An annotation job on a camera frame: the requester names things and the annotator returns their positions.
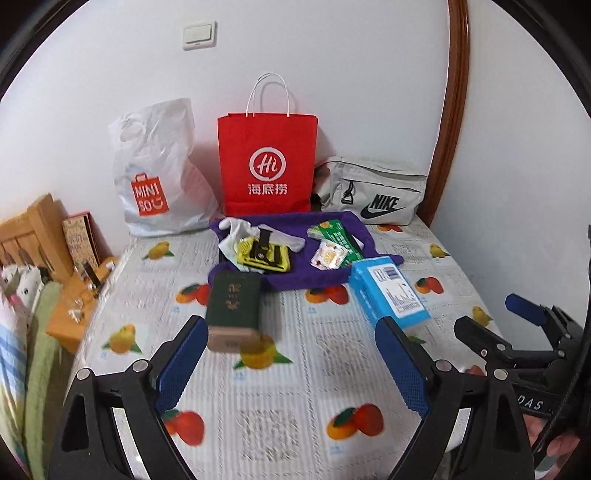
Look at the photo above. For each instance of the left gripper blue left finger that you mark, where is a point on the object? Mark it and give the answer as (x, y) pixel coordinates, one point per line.
(175, 360)

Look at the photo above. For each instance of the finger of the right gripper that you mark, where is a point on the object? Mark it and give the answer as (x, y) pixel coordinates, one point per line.
(533, 313)
(485, 343)

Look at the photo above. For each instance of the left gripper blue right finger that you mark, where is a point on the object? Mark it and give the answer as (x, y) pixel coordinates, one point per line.
(399, 354)

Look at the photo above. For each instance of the blue tissue pack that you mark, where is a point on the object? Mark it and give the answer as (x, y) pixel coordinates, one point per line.
(383, 291)

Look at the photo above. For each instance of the dark green box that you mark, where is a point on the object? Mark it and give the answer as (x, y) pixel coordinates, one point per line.
(232, 314)

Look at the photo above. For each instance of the fruit print snack packet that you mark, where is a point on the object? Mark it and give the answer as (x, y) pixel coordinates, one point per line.
(329, 256)

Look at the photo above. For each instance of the yellow mesh pouch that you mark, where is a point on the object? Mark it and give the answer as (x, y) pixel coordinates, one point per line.
(267, 257)

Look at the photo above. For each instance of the green wet wipe packet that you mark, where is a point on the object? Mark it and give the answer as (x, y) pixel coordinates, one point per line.
(333, 230)

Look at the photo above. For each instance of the person's right hand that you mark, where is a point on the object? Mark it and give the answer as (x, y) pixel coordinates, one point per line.
(561, 447)

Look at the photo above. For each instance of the fruit print tablecloth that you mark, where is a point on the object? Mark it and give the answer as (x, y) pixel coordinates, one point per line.
(315, 401)

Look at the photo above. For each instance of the orange cardboard box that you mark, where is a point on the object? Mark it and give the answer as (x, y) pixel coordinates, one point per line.
(72, 313)

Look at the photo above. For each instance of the green blanket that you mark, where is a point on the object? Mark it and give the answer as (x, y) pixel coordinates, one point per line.
(48, 368)

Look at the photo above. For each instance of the patterned brown notebook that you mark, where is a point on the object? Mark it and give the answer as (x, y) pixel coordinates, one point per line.
(78, 234)

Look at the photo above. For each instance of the grey Nike waist bag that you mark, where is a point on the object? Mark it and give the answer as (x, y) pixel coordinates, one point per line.
(377, 191)

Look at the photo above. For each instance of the white Miniso plastic bag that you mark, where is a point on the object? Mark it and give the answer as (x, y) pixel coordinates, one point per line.
(161, 191)

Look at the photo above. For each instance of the wooden headboard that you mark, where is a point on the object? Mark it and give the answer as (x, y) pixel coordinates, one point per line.
(35, 237)

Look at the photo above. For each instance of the red Haidilao paper bag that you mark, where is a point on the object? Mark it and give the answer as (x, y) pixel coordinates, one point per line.
(267, 160)

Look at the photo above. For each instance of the brown wooden door frame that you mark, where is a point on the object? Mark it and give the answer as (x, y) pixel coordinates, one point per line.
(453, 109)

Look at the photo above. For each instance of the white wall switch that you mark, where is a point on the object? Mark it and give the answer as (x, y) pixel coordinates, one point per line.
(199, 36)

